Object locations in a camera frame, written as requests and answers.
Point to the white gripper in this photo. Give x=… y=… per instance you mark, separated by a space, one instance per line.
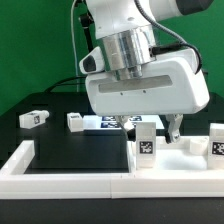
x=169 y=85

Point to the white square tabletop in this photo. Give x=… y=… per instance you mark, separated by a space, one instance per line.
x=190 y=153

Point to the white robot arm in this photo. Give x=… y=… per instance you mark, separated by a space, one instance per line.
x=129 y=74

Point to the white marker plate with tags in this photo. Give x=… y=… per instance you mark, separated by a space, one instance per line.
x=109 y=122

